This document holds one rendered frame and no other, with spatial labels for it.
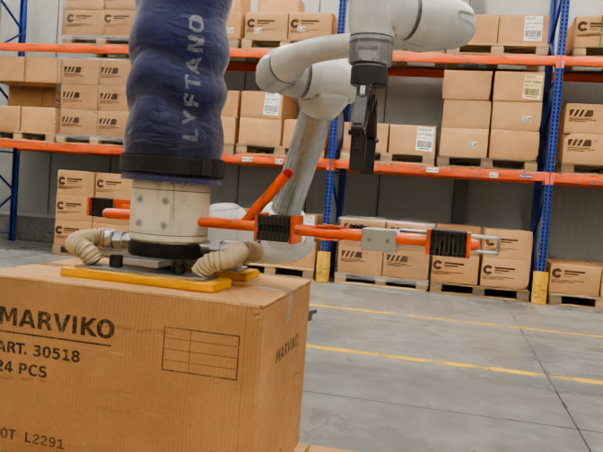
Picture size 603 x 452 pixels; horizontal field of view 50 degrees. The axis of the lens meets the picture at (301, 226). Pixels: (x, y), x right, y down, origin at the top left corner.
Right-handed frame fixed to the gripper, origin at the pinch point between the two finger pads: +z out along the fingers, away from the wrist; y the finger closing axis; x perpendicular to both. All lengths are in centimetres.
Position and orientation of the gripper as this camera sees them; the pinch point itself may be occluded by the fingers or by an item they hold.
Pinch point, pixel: (362, 167)
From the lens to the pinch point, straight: 135.5
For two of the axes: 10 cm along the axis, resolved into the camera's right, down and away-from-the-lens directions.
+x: 9.7, 0.8, -2.4
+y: -2.4, 0.3, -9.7
